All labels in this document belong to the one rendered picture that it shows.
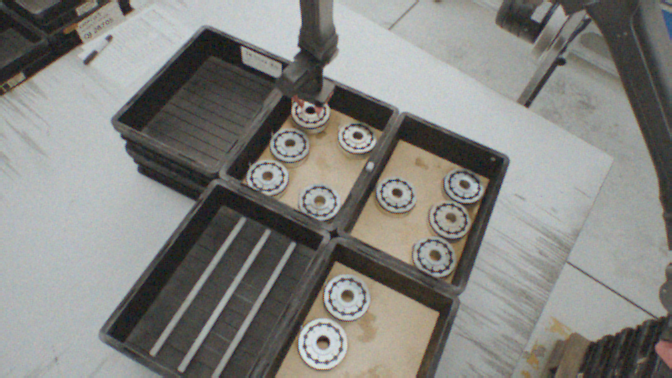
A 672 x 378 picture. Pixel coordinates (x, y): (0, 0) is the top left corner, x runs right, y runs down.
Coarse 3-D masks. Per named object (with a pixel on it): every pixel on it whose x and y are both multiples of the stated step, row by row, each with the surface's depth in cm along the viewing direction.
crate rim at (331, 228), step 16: (368, 96) 121; (256, 128) 112; (384, 128) 116; (240, 144) 110; (368, 160) 111; (224, 176) 105; (352, 192) 106; (288, 208) 102; (320, 224) 101; (336, 224) 102
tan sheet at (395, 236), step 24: (408, 144) 127; (384, 168) 122; (408, 168) 123; (432, 168) 123; (456, 168) 124; (432, 192) 120; (360, 216) 114; (384, 216) 115; (408, 216) 116; (384, 240) 112; (408, 240) 112; (456, 264) 110
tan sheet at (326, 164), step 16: (336, 112) 130; (336, 128) 127; (320, 144) 124; (336, 144) 124; (320, 160) 121; (336, 160) 122; (352, 160) 122; (304, 176) 118; (320, 176) 119; (336, 176) 119; (352, 176) 120; (288, 192) 116
